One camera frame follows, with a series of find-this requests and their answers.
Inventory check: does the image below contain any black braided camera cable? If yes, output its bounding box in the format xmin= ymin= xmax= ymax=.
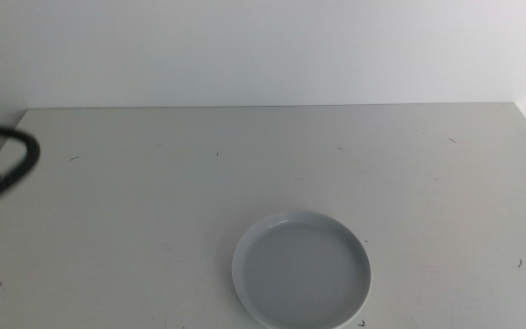
xmin=0 ymin=123 xmax=41 ymax=202

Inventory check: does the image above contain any pale grey shallow bowl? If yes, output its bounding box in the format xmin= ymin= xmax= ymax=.
xmin=231 ymin=210 xmax=373 ymax=329

